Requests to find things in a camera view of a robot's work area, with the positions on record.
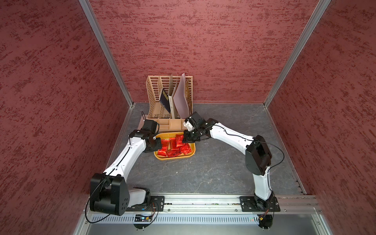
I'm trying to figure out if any red tea bag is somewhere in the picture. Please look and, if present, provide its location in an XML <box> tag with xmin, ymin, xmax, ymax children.
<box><xmin>169</xmin><ymin>138</ymin><xmax>178</xmax><ymax>150</ymax></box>
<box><xmin>175</xmin><ymin>135</ymin><xmax>185</xmax><ymax>148</ymax></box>
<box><xmin>157</xmin><ymin>149</ymin><xmax>182</xmax><ymax>158</ymax></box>
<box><xmin>180</xmin><ymin>143</ymin><xmax>192</xmax><ymax>155</ymax></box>
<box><xmin>161</xmin><ymin>139</ymin><xmax>170</xmax><ymax>151</ymax></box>

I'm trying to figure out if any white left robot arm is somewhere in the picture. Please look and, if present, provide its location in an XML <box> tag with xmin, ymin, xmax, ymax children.
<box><xmin>88</xmin><ymin>128</ymin><xmax>162</xmax><ymax>215</ymax></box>

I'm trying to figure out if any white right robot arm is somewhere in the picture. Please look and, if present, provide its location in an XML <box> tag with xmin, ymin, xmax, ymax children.
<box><xmin>183</xmin><ymin>117</ymin><xmax>272</xmax><ymax>201</ymax></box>

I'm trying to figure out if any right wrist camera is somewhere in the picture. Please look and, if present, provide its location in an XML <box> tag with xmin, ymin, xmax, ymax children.
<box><xmin>183</xmin><ymin>112</ymin><xmax>206</xmax><ymax>131</ymax></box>

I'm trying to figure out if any aluminium corner post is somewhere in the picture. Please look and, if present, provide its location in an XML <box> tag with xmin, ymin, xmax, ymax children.
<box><xmin>79</xmin><ymin>0</ymin><xmax>134</xmax><ymax>108</ymax></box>
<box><xmin>263</xmin><ymin>0</ymin><xmax>331</xmax><ymax>109</ymax></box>

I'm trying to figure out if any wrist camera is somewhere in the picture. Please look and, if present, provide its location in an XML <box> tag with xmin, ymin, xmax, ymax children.
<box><xmin>141</xmin><ymin>119</ymin><xmax>160</xmax><ymax>135</ymax></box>
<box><xmin>183</xmin><ymin>112</ymin><xmax>206</xmax><ymax>131</ymax></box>

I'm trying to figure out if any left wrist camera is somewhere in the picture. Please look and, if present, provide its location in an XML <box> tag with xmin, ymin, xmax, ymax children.
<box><xmin>141</xmin><ymin>119</ymin><xmax>160</xmax><ymax>135</ymax></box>

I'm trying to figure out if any purple folder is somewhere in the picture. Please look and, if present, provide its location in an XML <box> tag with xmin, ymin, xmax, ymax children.
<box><xmin>173</xmin><ymin>73</ymin><xmax>190</xmax><ymax>119</ymax></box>

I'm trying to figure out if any pink pencil case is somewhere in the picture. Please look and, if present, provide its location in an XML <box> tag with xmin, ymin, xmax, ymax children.
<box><xmin>137</xmin><ymin>118</ymin><xmax>145</xmax><ymax>130</ymax></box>

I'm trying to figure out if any aluminium corner post right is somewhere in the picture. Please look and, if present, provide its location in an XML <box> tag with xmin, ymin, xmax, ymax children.
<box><xmin>263</xmin><ymin>0</ymin><xmax>331</xmax><ymax>109</ymax></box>

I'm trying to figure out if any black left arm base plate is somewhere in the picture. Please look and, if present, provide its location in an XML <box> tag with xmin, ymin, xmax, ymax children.
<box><xmin>126</xmin><ymin>195</ymin><xmax>165</xmax><ymax>212</ymax></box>

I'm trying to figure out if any dark blue book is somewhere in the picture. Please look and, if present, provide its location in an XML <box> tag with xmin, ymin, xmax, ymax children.
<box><xmin>159</xmin><ymin>88</ymin><xmax>171</xmax><ymax>113</ymax></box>

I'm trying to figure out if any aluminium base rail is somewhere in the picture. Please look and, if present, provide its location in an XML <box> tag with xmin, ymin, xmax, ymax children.
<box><xmin>74</xmin><ymin>193</ymin><xmax>332</xmax><ymax>235</ymax></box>

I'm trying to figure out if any beige plastic desk organizer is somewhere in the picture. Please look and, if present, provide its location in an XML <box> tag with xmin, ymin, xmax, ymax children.
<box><xmin>146</xmin><ymin>75</ymin><xmax>193</xmax><ymax>132</ymax></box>

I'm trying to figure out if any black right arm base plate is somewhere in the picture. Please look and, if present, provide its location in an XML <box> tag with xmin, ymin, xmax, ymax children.
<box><xmin>239</xmin><ymin>194</ymin><xmax>281</xmax><ymax>213</ymax></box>

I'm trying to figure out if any aluminium corner post left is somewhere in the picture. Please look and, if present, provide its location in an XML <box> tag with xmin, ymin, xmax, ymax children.
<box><xmin>79</xmin><ymin>0</ymin><xmax>134</xmax><ymax>108</ymax></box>

